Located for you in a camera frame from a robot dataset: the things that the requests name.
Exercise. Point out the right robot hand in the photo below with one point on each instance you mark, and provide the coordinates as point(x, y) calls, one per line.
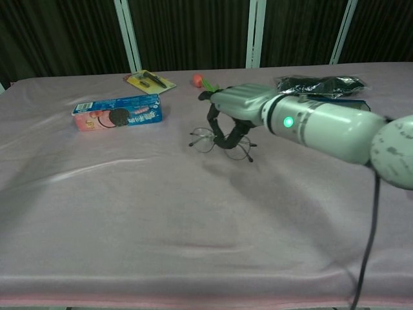
point(242, 101)

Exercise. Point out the thin-rimmed eyeglasses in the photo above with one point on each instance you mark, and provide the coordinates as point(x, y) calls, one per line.
point(201, 135)

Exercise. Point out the blue glasses case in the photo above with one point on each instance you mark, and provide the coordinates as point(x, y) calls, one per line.
point(351, 104)

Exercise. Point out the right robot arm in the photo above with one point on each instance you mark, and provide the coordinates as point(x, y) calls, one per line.
point(322, 129)

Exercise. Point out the blue pink cookie box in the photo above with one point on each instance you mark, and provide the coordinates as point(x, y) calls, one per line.
point(135, 111)

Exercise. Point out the artificial orange tulip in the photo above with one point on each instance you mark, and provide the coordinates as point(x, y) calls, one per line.
point(197, 80)

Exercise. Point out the black gloves in plastic bag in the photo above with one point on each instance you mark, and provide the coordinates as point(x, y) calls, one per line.
point(316, 85)

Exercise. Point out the black pleated curtain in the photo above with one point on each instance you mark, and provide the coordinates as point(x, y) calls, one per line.
point(193, 32)

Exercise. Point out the yellow razor blister pack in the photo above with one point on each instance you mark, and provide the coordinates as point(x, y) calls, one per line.
point(151, 86)

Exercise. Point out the pink tablecloth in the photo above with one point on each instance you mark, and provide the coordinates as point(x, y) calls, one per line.
point(161, 210)

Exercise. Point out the white metal frame post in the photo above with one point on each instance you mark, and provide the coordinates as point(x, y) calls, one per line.
point(343, 32)
point(255, 32)
point(129, 38)

